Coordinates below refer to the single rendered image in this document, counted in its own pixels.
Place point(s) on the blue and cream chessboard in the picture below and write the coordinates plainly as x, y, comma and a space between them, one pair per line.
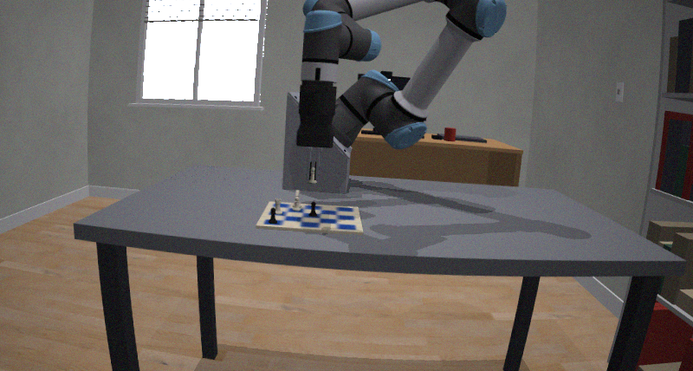
330, 219

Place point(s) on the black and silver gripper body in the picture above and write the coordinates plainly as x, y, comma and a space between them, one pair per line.
317, 110

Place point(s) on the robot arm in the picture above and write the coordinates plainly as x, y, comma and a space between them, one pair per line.
373, 97

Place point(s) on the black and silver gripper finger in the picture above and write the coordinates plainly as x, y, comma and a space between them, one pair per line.
317, 163
309, 150

